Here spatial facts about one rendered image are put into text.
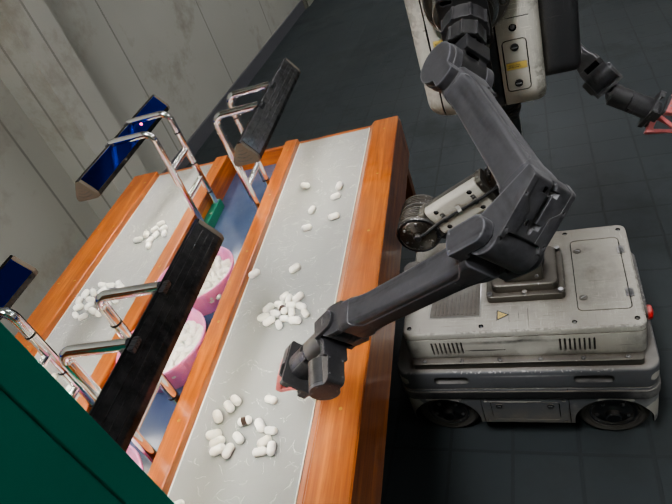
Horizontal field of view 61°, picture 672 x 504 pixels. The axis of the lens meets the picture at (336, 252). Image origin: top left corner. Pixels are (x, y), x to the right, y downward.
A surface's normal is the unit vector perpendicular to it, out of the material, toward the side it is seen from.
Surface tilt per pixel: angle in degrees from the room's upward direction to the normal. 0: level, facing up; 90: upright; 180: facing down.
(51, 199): 90
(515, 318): 0
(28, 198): 90
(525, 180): 41
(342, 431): 0
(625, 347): 90
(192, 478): 0
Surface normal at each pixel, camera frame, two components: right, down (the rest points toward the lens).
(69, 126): -0.22, 0.65
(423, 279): -0.84, -0.29
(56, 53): 0.93, -0.10
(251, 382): -0.31, -0.75
